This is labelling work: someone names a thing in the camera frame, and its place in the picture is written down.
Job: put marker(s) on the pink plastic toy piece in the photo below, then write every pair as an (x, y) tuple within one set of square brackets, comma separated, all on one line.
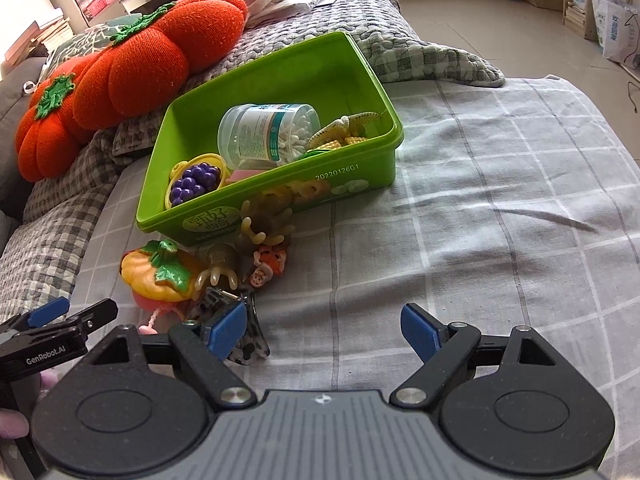
[(242, 175)]

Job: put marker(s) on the green white patterned pillow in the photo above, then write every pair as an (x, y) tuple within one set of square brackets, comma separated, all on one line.
[(90, 35)]

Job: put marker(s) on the amber hair claw clip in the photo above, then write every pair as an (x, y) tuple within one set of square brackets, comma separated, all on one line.
[(262, 220)]

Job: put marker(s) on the person's left hand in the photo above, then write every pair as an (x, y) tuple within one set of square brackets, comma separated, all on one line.
[(12, 425)]

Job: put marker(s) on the black white cow toy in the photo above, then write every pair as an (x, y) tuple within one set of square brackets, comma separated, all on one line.
[(247, 345)]

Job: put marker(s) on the white blue paper bag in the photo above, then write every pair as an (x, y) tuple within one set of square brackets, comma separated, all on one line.
[(615, 20)]

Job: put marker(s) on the grey sofa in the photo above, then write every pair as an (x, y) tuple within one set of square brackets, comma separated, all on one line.
[(12, 105)]

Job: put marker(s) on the green plastic box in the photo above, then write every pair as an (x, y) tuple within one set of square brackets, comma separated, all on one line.
[(310, 70)]

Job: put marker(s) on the beige hair claw clip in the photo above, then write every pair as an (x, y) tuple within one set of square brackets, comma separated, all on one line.
[(220, 260)]

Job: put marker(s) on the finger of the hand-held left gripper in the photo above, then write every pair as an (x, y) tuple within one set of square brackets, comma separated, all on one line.
[(47, 311), (95, 314)]

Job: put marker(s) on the orange toy pumpkin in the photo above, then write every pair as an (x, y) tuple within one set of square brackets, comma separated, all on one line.
[(150, 275)]

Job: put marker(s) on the pink storage box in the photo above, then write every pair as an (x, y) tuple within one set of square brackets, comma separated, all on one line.
[(102, 1)]

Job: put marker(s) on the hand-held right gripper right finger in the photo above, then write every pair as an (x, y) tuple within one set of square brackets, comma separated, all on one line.
[(420, 330)]

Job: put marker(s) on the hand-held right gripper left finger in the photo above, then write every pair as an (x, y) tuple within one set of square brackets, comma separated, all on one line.
[(225, 330)]

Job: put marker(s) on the grey pebble quilt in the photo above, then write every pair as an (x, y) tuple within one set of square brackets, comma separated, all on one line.
[(360, 15)]

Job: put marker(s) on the stack of books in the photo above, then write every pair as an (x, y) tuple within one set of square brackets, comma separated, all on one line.
[(37, 40)]

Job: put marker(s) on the white grid sheet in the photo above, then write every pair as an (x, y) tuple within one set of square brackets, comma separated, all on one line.
[(475, 200)]

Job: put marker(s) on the beige starfish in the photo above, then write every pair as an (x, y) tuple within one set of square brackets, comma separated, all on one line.
[(325, 132)]

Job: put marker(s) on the toy purple grapes yellow base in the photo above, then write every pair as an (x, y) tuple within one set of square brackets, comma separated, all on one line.
[(175, 167)]

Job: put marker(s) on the large orange pumpkin cushion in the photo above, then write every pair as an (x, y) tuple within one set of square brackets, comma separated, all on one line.
[(155, 55)]

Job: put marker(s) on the yellow toy corn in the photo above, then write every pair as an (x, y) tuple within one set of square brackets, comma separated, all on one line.
[(344, 142)]

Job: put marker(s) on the grey checked blanket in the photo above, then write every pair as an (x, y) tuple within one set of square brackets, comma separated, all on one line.
[(55, 210)]

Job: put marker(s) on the small orange pumpkin cushion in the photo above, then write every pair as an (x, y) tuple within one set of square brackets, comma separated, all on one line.
[(45, 130)]

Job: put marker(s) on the clear cotton swab jar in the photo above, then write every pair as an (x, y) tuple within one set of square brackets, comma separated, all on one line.
[(250, 135)]

